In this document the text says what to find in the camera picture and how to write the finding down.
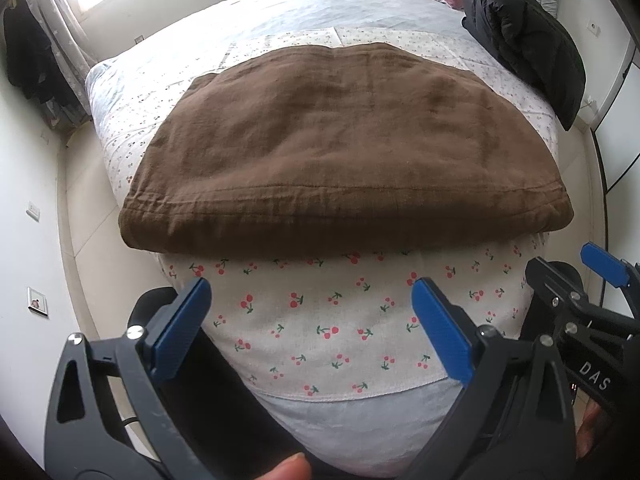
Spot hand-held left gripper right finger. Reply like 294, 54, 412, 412
400, 276, 581, 480

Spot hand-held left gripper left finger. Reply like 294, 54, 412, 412
44, 276, 213, 480

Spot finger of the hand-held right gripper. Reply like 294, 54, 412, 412
581, 242, 640, 291
525, 257, 585, 306

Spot brown jacket with fleece collar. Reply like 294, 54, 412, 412
119, 42, 574, 253

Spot dark hanging clothes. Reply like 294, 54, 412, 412
2, 2, 63, 101

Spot person's right hand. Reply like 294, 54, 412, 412
575, 402, 608, 461

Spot person's left hand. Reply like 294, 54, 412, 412
250, 452, 314, 480

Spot black chair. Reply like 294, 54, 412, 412
125, 285, 326, 480

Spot cherry print sheet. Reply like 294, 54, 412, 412
100, 27, 556, 403

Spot black puffer jacket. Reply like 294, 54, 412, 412
461, 0, 587, 132

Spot grey patterned curtain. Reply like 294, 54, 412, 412
30, 0, 93, 126

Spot grey upholstered bed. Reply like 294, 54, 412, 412
85, 0, 566, 476

